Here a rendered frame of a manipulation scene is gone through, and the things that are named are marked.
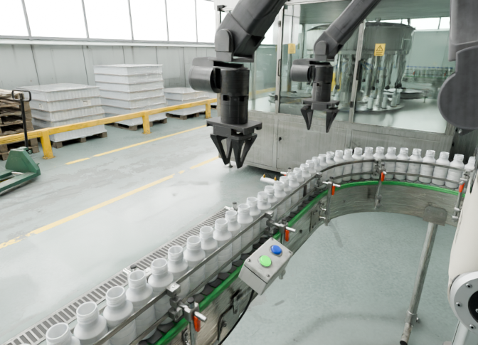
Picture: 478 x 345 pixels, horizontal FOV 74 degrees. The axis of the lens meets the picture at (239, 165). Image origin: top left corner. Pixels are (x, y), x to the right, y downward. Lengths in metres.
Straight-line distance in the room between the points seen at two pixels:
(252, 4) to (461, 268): 0.64
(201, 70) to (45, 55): 7.67
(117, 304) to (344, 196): 1.27
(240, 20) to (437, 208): 1.52
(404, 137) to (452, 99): 3.10
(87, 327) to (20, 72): 7.51
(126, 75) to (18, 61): 2.17
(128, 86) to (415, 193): 6.16
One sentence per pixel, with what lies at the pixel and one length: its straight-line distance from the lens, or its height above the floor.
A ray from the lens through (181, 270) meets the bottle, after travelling 0.85.
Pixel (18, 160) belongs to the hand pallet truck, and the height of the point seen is 0.27.
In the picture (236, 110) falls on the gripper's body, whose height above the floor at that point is 1.53.
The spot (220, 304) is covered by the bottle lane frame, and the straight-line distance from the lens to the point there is 1.01.
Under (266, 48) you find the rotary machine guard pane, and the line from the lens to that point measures 4.04.
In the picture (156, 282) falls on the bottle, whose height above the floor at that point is 1.13.
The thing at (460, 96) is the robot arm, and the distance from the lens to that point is 0.48.
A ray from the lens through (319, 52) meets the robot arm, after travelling 0.99.
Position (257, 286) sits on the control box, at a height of 1.06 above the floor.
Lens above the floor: 1.64
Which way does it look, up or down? 20 degrees down
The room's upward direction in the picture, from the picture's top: straight up
